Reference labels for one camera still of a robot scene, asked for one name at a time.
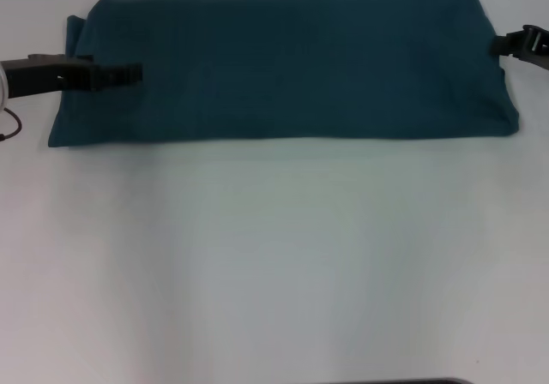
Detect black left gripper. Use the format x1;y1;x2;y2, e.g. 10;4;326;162
0;53;144;99

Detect teal blue printed t-shirt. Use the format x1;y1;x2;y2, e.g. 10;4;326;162
46;0;522;150

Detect maroon cable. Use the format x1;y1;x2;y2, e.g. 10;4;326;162
0;107;22;143

